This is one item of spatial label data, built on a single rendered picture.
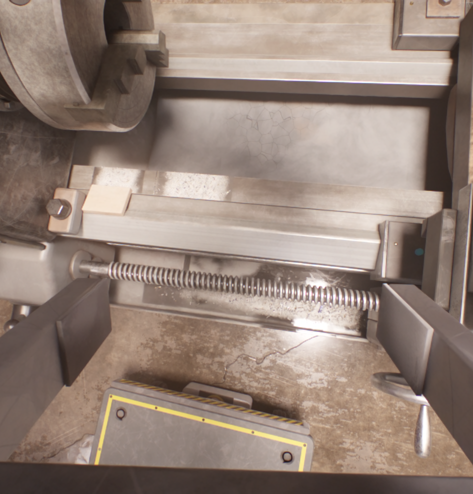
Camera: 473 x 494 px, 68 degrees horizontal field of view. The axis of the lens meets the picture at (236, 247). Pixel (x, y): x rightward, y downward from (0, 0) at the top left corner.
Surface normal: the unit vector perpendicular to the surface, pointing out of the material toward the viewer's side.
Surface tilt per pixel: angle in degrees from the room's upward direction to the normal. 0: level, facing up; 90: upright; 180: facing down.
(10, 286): 32
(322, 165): 10
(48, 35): 40
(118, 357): 0
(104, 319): 96
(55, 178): 90
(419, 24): 0
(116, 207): 18
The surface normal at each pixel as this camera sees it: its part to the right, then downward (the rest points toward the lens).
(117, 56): -0.11, -0.29
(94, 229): -0.18, 0.46
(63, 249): 0.98, 0.11
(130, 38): -0.17, 0.23
